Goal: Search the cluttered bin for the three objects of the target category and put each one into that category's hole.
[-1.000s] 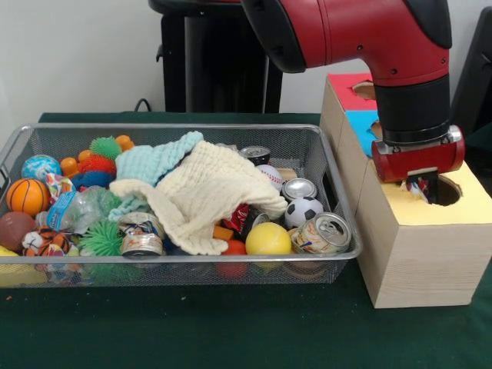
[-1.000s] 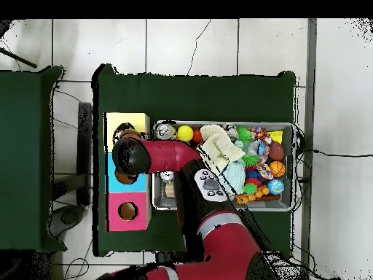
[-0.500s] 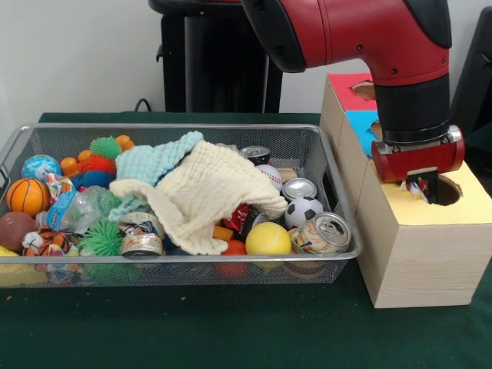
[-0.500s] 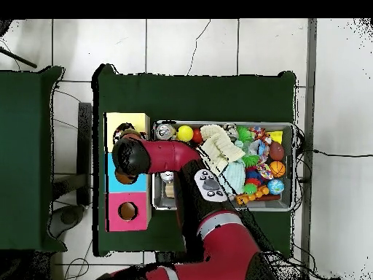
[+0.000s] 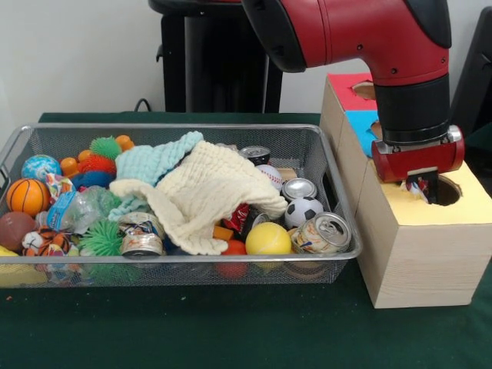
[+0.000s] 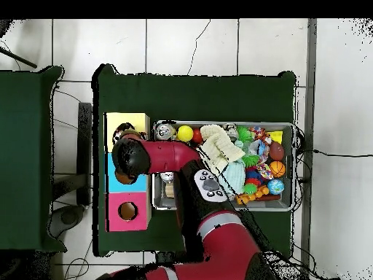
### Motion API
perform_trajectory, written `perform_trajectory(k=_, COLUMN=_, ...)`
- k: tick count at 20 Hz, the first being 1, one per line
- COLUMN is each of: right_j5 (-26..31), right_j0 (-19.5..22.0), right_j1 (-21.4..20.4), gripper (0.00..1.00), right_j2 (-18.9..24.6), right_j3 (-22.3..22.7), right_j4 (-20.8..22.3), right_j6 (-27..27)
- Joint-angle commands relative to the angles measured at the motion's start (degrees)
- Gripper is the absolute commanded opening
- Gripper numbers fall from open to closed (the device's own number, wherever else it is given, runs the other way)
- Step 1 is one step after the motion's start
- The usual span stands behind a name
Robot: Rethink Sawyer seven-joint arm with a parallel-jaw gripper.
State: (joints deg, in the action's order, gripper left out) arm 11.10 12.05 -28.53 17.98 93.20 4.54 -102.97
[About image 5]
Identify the silver drink can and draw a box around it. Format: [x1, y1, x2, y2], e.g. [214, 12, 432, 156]
[281, 177, 318, 201]

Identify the light blue knitted cloth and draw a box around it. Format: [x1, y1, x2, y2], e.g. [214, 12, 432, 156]
[108, 130, 204, 222]

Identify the orange mini basketball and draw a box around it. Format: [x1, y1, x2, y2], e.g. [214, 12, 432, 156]
[5, 178, 52, 217]

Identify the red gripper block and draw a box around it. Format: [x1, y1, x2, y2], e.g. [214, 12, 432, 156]
[371, 125, 467, 205]

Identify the black and white soccer ball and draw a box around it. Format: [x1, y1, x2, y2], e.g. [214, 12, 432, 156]
[284, 196, 324, 230]

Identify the small red ball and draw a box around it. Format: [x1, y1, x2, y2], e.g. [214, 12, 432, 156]
[221, 240, 248, 257]

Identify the shallow mesh bin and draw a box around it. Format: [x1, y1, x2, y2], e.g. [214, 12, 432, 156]
[0, 122, 364, 288]

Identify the cream knitted cloth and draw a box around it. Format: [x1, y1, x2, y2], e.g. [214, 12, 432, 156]
[109, 140, 288, 256]

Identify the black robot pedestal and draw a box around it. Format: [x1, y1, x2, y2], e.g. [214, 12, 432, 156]
[148, 0, 286, 113]

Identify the wooden box with three holes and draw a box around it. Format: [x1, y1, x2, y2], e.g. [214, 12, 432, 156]
[319, 71, 492, 309]

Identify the blue green globe ball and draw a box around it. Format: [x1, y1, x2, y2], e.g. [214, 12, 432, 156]
[21, 154, 62, 181]

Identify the dark green tablecloth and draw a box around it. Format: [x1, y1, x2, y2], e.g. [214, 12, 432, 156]
[0, 111, 492, 369]
[464, 125, 492, 178]

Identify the printed drink can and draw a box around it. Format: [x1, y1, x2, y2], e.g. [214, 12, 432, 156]
[291, 211, 353, 254]

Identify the colourful polka-dot cloth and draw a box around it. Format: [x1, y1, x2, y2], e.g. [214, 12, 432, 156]
[401, 177, 430, 201]

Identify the yellow tennis ball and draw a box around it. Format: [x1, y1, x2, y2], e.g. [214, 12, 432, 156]
[244, 221, 292, 256]

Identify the black upright panel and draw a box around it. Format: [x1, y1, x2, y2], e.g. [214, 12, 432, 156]
[449, 5, 492, 135]

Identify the brown mini football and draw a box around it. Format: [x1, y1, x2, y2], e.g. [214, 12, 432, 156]
[0, 211, 36, 253]

